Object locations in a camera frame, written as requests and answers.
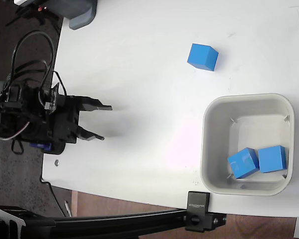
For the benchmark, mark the small metal nut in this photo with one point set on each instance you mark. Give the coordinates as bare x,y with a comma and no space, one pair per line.
57,162

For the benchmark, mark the white flat object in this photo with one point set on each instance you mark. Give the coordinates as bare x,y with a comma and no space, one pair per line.
22,2

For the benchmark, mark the black table clamp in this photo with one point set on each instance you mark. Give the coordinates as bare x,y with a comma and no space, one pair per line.
198,211

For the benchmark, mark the black metal bracket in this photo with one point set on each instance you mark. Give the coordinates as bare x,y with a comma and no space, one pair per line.
12,221

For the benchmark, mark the black camera circuit board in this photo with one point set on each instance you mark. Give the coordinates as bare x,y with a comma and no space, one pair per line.
51,99

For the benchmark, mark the black aluminium rail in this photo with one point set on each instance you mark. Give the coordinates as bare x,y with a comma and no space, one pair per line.
114,224

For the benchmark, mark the matte blue cube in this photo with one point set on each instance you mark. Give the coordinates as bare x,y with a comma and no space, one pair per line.
272,159
200,56

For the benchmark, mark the black six-joint robot arm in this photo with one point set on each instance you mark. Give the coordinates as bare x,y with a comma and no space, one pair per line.
15,112

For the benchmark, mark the small white stick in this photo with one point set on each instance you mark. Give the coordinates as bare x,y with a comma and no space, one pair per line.
68,208

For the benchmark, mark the glossy blue cube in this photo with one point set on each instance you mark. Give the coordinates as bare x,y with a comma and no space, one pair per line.
243,163

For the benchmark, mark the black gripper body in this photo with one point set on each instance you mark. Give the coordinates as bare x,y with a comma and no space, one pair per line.
64,119

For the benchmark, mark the black robot base blue clamps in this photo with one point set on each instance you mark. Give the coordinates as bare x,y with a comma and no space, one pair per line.
57,149

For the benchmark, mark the black device with red light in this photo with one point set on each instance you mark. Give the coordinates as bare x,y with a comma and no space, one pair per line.
27,12

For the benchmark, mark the white plastic bin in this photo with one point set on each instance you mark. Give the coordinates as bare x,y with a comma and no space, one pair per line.
214,149

